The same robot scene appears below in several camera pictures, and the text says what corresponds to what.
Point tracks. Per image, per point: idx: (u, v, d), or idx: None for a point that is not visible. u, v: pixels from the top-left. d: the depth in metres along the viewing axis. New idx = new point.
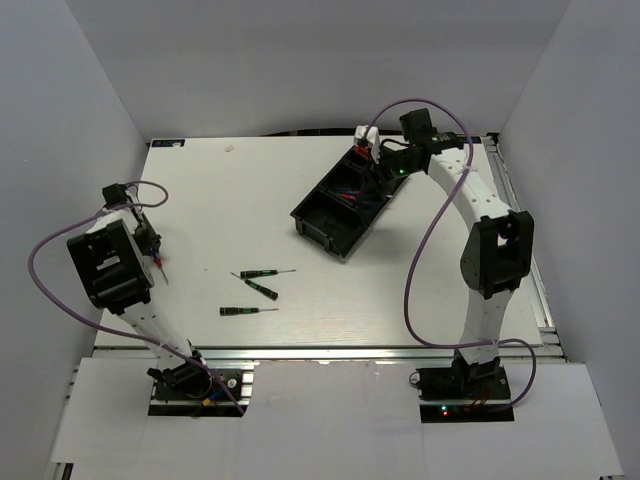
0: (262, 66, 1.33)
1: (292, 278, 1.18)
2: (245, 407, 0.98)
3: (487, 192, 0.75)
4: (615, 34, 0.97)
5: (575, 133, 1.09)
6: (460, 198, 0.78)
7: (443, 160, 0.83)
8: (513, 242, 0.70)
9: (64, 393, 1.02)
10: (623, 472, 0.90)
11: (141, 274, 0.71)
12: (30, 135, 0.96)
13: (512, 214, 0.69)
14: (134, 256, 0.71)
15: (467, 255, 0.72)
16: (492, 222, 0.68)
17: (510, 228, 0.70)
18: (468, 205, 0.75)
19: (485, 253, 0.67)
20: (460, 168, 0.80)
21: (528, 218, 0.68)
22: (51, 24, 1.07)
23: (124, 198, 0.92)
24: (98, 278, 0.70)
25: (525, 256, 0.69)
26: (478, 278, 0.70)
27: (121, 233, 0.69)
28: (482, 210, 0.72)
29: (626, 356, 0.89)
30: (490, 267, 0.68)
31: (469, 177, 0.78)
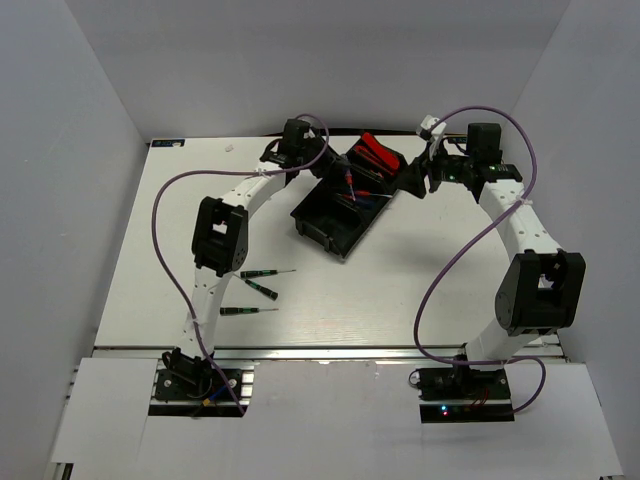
0: (261, 65, 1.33)
1: (292, 278, 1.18)
2: (245, 407, 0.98)
3: (537, 227, 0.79)
4: (615, 34, 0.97)
5: (575, 133, 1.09)
6: (508, 226, 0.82)
7: (496, 189, 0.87)
8: (557, 286, 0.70)
9: (64, 393, 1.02)
10: (623, 472, 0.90)
11: (231, 259, 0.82)
12: (30, 134, 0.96)
13: (562, 255, 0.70)
14: (234, 243, 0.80)
15: (505, 290, 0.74)
16: (538, 257, 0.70)
17: (557, 269, 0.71)
18: (514, 236, 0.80)
19: (522, 288, 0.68)
20: (514, 199, 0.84)
21: (580, 263, 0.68)
22: (50, 23, 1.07)
23: (292, 145, 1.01)
24: (205, 240, 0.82)
25: (568, 302, 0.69)
26: (511, 316, 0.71)
27: (239, 225, 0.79)
28: (529, 245, 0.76)
29: (627, 356, 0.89)
30: (525, 306, 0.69)
31: (520, 209, 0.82)
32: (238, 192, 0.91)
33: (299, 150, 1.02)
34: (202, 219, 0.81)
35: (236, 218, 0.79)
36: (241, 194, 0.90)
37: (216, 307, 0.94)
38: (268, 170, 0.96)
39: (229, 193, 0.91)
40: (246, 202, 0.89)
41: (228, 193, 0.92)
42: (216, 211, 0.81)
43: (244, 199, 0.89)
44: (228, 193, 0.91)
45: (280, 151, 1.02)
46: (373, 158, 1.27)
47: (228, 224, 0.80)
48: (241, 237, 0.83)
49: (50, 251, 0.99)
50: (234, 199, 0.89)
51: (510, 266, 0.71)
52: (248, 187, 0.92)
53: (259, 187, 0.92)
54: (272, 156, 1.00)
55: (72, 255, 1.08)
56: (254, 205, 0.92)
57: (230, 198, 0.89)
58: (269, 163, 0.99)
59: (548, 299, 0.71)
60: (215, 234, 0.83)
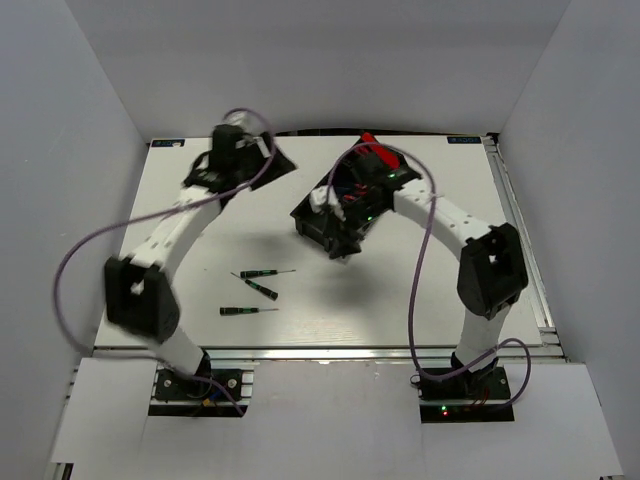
0: (261, 65, 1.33)
1: (291, 278, 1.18)
2: (244, 408, 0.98)
3: (461, 215, 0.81)
4: (615, 34, 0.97)
5: (575, 132, 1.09)
6: (438, 226, 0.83)
7: (408, 194, 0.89)
8: (503, 257, 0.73)
9: (65, 393, 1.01)
10: (623, 472, 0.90)
11: (157, 331, 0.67)
12: (31, 133, 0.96)
13: (495, 230, 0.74)
14: (156, 314, 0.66)
15: (463, 283, 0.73)
16: (479, 241, 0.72)
17: (496, 243, 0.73)
18: (449, 231, 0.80)
19: (482, 273, 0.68)
20: (426, 196, 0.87)
21: (511, 230, 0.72)
22: (50, 23, 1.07)
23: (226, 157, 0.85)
24: (121, 311, 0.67)
25: (519, 266, 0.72)
26: (482, 302, 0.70)
27: (156, 289, 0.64)
28: (465, 232, 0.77)
29: (626, 356, 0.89)
30: (491, 287, 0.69)
31: (439, 204, 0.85)
32: (152, 242, 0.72)
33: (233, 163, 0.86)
34: (112, 292, 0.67)
35: (151, 280, 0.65)
36: (157, 243, 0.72)
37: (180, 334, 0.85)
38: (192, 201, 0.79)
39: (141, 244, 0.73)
40: (166, 253, 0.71)
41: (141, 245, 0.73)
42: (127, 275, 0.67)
43: (163, 250, 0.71)
44: (139, 244, 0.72)
45: (210, 167, 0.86)
46: None
47: (144, 293, 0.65)
48: (167, 298, 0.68)
49: (50, 251, 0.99)
50: (148, 252, 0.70)
51: (461, 263, 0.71)
52: (166, 232, 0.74)
53: (181, 229, 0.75)
54: (198, 177, 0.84)
55: (73, 255, 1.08)
56: (178, 251, 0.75)
57: (140, 251, 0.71)
58: (193, 189, 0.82)
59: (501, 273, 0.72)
60: (134, 299, 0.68)
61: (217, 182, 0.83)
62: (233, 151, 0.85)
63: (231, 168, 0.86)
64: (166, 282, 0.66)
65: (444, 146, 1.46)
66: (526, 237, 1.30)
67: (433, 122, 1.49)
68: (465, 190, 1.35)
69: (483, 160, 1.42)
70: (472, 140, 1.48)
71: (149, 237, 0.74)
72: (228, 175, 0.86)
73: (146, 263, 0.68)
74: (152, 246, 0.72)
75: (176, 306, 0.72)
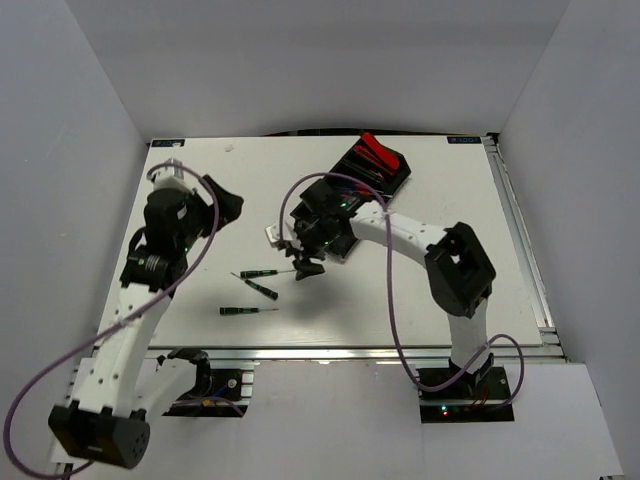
0: (261, 65, 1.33)
1: (292, 278, 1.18)
2: (244, 409, 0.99)
3: (415, 226, 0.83)
4: (615, 34, 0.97)
5: (575, 132, 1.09)
6: (398, 241, 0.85)
7: (363, 218, 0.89)
8: (465, 254, 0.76)
9: (65, 393, 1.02)
10: (623, 472, 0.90)
11: (127, 462, 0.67)
12: (30, 133, 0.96)
13: (451, 232, 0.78)
14: (117, 454, 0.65)
15: (436, 289, 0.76)
16: (437, 245, 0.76)
17: (455, 243, 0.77)
18: (409, 243, 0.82)
19: (449, 274, 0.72)
20: (379, 216, 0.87)
21: (464, 228, 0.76)
22: (50, 24, 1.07)
23: (160, 234, 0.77)
24: (83, 448, 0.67)
25: (482, 258, 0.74)
26: (457, 302, 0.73)
27: (111, 438, 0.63)
28: (424, 240, 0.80)
29: (627, 356, 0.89)
30: (461, 285, 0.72)
31: (395, 221, 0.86)
32: (98, 376, 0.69)
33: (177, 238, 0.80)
34: (67, 439, 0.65)
35: (103, 434, 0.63)
36: (103, 378, 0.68)
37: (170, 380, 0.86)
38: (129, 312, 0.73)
39: (87, 378, 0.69)
40: (116, 386, 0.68)
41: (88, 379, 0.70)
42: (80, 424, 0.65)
43: (113, 385, 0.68)
44: (85, 380, 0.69)
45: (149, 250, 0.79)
46: (373, 158, 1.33)
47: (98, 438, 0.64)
48: (130, 434, 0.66)
49: (50, 251, 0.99)
50: (96, 394, 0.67)
51: (427, 271, 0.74)
52: (110, 361, 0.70)
53: (128, 350, 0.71)
54: (138, 269, 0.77)
55: (72, 255, 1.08)
56: (131, 371, 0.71)
57: (85, 391, 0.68)
58: (133, 287, 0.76)
59: (468, 269, 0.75)
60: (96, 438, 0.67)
61: (161, 269, 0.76)
62: (175, 224, 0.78)
63: (171, 242, 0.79)
64: (120, 421, 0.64)
65: (444, 146, 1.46)
66: (527, 237, 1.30)
67: (433, 122, 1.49)
68: (465, 190, 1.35)
69: (483, 160, 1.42)
70: (472, 140, 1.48)
71: (94, 367, 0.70)
72: (170, 252, 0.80)
73: (94, 408, 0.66)
74: (99, 382, 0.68)
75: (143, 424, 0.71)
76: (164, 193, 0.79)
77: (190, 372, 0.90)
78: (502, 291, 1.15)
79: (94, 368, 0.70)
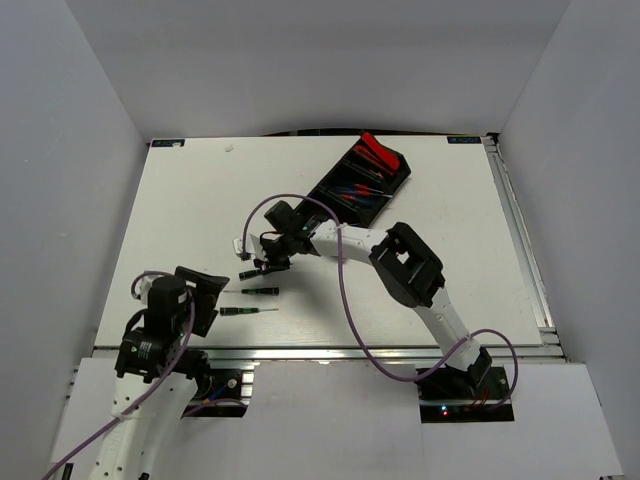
0: (261, 65, 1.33)
1: (292, 278, 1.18)
2: (246, 407, 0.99)
3: (364, 231, 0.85)
4: (615, 34, 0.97)
5: (576, 132, 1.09)
6: (350, 250, 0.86)
7: (321, 234, 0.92)
8: (410, 249, 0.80)
9: (64, 393, 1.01)
10: (623, 472, 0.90)
11: None
12: (30, 134, 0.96)
13: (392, 232, 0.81)
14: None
15: (389, 287, 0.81)
16: (381, 244, 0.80)
17: (398, 241, 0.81)
18: (358, 249, 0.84)
19: (394, 272, 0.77)
20: (333, 229, 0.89)
21: (403, 227, 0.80)
22: (49, 23, 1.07)
23: (158, 314, 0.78)
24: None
25: (421, 252, 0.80)
26: (412, 297, 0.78)
27: None
28: (370, 246, 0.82)
29: (626, 357, 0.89)
30: (410, 280, 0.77)
31: (345, 231, 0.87)
32: (103, 468, 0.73)
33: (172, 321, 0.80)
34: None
35: None
36: (109, 470, 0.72)
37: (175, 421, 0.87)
38: (132, 398, 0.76)
39: (94, 470, 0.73)
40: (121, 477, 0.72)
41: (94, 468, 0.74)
42: None
43: (117, 476, 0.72)
44: (91, 472, 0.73)
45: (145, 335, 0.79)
46: (373, 158, 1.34)
47: None
48: None
49: (49, 251, 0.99)
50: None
51: (376, 271, 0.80)
52: (113, 453, 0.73)
53: (129, 439, 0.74)
54: (132, 356, 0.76)
55: (72, 255, 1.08)
56: (134, 456, 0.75)
57: None
58: (128, 378, 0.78)
59: (414, 264, 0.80)
60: None
61: (154, 355, 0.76)
62: (174, 308, 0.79)
63: (169, 327, 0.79)
64: None
65: (444, 147, 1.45)
66: (527, 236, 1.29)
67: (433, 122, 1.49)
68: (465, 190, 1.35)
69: (483, 160, 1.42)
70: (472, 140, 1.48)
71: (98, 459, 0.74)
72: (165, 336, 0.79)
73: None
74: (105, 474, 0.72)
75: None
76: (168, 277, 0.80)
77: (190, 390, 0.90)
78: (502, 291, 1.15)
79: (99, 459, 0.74)
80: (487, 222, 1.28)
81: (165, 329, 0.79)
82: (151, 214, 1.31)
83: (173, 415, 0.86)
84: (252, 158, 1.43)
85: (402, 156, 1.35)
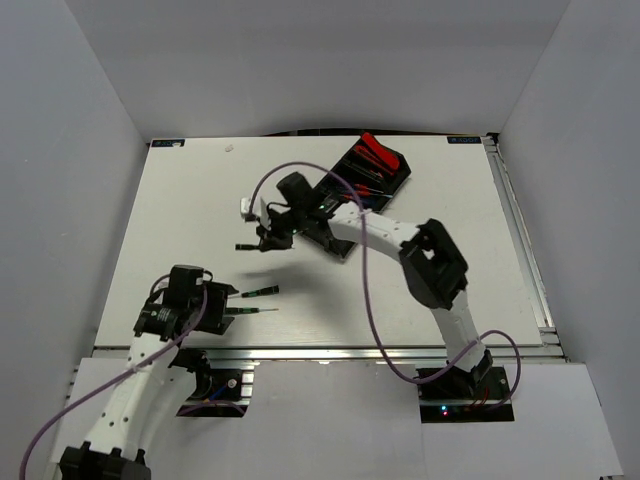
0: (260, 65, 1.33)
1: (292, 277, 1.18)
2: (245, 407, 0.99)
3: (391, 222, 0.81)
4: (616, 33, 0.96)
5: (576, 132, 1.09)
6: (374, 240, 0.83)
7: (341, 218, 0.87)
8: (438, 248, 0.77)
9: (64, 393, 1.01)
10: (623, 472, 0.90)
11: None
12: (30, 134, 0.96)
13: (423, 227, 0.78)
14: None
15: (412, 284, 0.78)
16: (410, 241, 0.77)
17: (427, 239, 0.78)
18: (383, 241, 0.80)
19: (423, 271, 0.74)
20: (356, 214, 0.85)
21: (435, 224, 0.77)
22: (49, 23, 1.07)
23: (179, 290, 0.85)
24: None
25: (453, 252, 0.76)
26: (436, 297, 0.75)
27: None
28: (398, 238, 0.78)
29: (626, 357, 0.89)
30: (437, 281, 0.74)
31: (371, 219, 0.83)
32: (109, 418, 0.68)
33: (190, 299, 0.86)
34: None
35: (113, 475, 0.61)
36: (115, 420, 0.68)
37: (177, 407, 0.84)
38: (146, 354, 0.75)
39: (98, 421, 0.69)
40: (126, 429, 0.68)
41: (98, 421, 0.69)
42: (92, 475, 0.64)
43: (123, 426, 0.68)
44: (95, 423, 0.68)
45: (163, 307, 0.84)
46: (373, 158, 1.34)
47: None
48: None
49: (50, 251, 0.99)
50: (105, 436, 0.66)
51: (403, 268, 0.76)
52: (122, 403, 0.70)
53: (140, 392, 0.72)
54: (151, 319, 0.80)
55: (73, 256, 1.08)
56: (141, 414, 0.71)
57: (95, 433, 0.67)
58: (146, 335, 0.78)
59: (440, 264, 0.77)
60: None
61: (172, 319, 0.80)
62: (193, 288, 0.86)
63: (186, 305, 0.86)
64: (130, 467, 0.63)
65: (444, 147, 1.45)
66: (526, 236, 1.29)
67: (433, 122, 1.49)
68: (465, 190, 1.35)
69: (484, 160, 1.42)
70: (472, 140, 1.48)
71: (104, 410, 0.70)
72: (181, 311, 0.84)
73: (104, 449, 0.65)
74: (110, 423, 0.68)
75: (144, 471, 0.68)
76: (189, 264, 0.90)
77: (191, 383, 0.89)
78: (502, 291, 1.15)
79: (105, 410, 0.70)
80: (487, 222, 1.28)
81: (183, 306, 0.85)
82: (151, 214, 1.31)
83: (174, 398, 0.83)
84: (253, 157, 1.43)
85: (403, 156, 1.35)
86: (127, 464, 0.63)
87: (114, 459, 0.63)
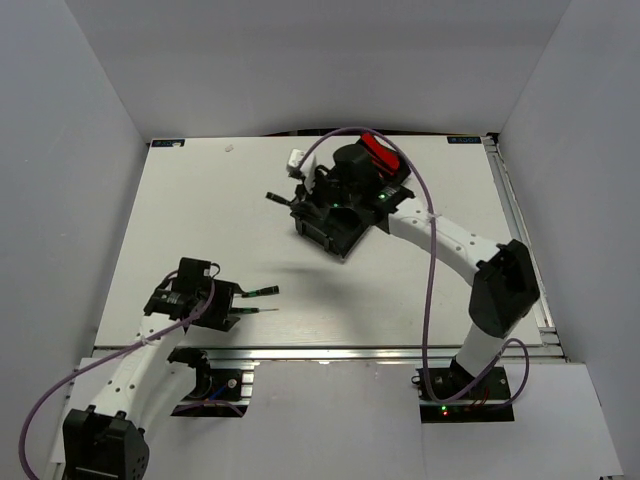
0: (260, 65, 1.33)
1: (292, 277, 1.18)
2: (245, 408, 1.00)
3: (466, 235, 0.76)
4: (615, 33, 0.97)
5: (576, 131, 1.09)
6: (442, 250, 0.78)
7: (404, 216, 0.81)
8: (515, 274, 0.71)
9: (64, 393, 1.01)
10: (623, 472, 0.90)
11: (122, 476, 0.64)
12: (30, 134, 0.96)
13: (503, 248, 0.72)
14: (122, 467, 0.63)
15: (476, 305, 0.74)
16: (487, 261, 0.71)
17: (504, 261, 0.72)
18: (453, 253, 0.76)
19: (497, 298, 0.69)
20: (425, 218, 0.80)
21: (517, 245, 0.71)
22: (49, 22, 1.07)
23: (189, 278, 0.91)
24: (82, 465, 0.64)
25: (533, 282, 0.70)
26: (499, 325, 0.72)
27: (121, 440, 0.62)
28: (473, 255, 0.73)
29: (626, 356, 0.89)
30: (508, 311, 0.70)
31: (441, 227, 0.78)
32: (115, 385, 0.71)
33: (198, 287, 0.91)
34: (72, 447, 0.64)
35: (116, 434, 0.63)
36: (121, 387, 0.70)
37: (179, 393, 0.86)
38: (154, 330, 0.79)
39: (104, 388, 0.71)
40: (131, 395, 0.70)
41: (104, 389, 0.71)
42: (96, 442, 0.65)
43: (129, 393, 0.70)
44: (101, 390, 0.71)
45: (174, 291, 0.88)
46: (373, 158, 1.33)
47: (107, 442, 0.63)
48: (133, 447, 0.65)
49: (50, 250, 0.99)
50: (110, 400, 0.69)
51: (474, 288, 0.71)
52: (129, 372, 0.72)
53: (146, 364, 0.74)
54: (160, 301, 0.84)
55: (73, 255, 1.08)
56: (145, 386, 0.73)
57: (101, 398, 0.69)
58: (155, 315, 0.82)
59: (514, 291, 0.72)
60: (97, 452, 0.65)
61: (180, 302, 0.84)
62: (202, 277, 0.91)
63: (196, 293, 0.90)
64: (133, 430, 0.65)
65: (444, 147, 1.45)
66: (526, 237, 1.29)
67: (433, 122, 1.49)
68: (465, 190, 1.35)
69: (483, 160, 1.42)
70: (472, 140, 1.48)
71: (111, 378, 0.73)
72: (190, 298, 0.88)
73: (109, 413, 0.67)
74: (116, 390, 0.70)
75: (143, 446, 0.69)
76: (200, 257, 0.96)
77: (191, 377, 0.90)
78: None
79: (111, 379, 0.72)
80: (487, 222, 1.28)
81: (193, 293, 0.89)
82: (151, 214, 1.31)
83: (174, 390, 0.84)
84: (253, 157, 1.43)
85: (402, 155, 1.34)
86: (131, 426, 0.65)
87: (118, 421, 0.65)
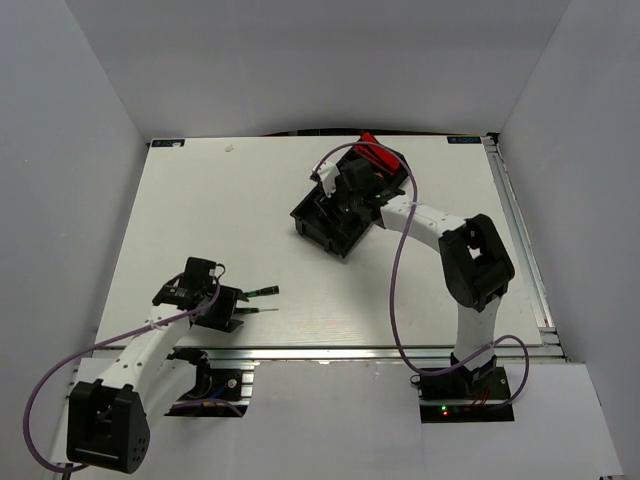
0: (260, 65, 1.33)
1: (293, 277, 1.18)
2: (244, 408, 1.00)
3: (441, 214, 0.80)
4: (615, 34, 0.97)
5: (576, 132, 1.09)
6: (417, 230, 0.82)
7: (392, 207, 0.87)
8: (485, 247, 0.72)
9: (64, 393, 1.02)
10: (623, 472, 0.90)
11: (123, 452, 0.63)
12: (30, 134, 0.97)
13: (471, 222, 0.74)
14: (125, 440, 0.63)
15: (451, 278, 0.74)
16: (454, 231, 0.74)
17: (474, 235, 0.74)
18: (427, 229, 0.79)
19: (462, 261, 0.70)
20: (407, 205, 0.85)
21: (483, 218, 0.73)
22: (50, 23, 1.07)
23: (195, 275, 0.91)
24: (81, 446, 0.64)
25: (500, 254, 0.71)
26: (469, 293, 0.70)
27: (126, 411, 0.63)
28: (443, 228, 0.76)
29: (626, 357, 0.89)
30: (476, 279, 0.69)
31: (418, 211, 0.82)
32: (122, 362, 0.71)
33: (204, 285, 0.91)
34: (75, 421, 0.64)
35: (122, 405, 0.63)
36: (129, 364, 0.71)
37: (179, 385, 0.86)
38: (163, 317, 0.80)
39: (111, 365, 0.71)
40: (139, 373, 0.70)
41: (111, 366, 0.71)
42: (97, 419, 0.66)
43: (136, 370, 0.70)
44: (109, 366, 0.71)
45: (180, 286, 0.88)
46: (374, 158, 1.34)
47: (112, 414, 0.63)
48: (136, 424, 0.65)
49: (50, 251, 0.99)
50: (118, 375, 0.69)
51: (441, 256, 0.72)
52: (136, 352, 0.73)
53: (154, 345, 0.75)
54: (168, 292, 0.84)
55: (73, 255, 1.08)
56: (150, 367, 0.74)
57: (109, 373, 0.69)
58: (163, 305, 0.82)
59: (483, 262, 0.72)
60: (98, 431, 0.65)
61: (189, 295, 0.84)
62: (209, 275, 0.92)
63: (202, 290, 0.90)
64: (137, 403, 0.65)
65: (444, 147, 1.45)
66: (527, 237, 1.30)
67: (433, 122, 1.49)
68: (465, 190, 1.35)
69: (483, 160, 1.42)
70: (472, 140, 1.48)
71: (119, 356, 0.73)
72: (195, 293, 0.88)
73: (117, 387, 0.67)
74: (124, 366, 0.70)
75: (145, 428, 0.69)
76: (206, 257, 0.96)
77: (191, 376, 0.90)
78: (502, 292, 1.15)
79: (118, 358, 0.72)
80: None
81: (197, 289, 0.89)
82: (151, 214, 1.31)
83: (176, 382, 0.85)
84: (253, 157, 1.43)
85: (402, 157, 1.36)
86: (137, 399, 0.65)
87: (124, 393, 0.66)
